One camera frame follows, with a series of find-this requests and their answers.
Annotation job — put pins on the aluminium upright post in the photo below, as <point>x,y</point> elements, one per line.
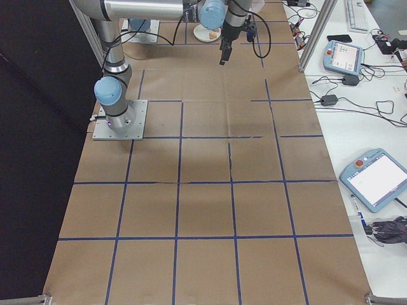
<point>313,38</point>
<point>83,23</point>

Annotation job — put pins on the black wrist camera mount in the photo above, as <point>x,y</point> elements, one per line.
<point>251,30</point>

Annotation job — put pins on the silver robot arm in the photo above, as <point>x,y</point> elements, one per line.
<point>140,24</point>
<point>143,9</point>

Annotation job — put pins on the black power strip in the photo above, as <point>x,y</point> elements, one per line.
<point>389,47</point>

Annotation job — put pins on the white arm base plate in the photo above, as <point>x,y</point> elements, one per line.
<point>152,38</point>
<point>140,127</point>

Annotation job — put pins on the black power adapter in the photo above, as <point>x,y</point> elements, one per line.
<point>350,80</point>
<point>329,100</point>

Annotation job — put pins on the white keyboard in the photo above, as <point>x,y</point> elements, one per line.
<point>357,16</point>

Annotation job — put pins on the black smartphone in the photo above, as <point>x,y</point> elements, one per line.
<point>340,38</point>

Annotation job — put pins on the grey usb hub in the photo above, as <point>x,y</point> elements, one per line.
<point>300,40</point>
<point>294,27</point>

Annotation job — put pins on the black frame cover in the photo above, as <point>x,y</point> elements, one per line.
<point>31,127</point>

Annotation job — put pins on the white round plate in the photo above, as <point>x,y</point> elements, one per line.
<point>202,34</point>

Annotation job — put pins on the black fabric bundle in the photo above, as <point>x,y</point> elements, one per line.
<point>391,233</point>

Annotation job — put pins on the brown egg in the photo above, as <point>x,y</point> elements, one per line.
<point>212,34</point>

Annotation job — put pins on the light blue teach pendant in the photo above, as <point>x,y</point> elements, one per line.
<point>375,181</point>
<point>343,58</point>

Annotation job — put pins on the aluminium profile bar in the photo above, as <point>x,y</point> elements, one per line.
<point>31,300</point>
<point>386,299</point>

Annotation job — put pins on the small black device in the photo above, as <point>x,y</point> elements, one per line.
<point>299,2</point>

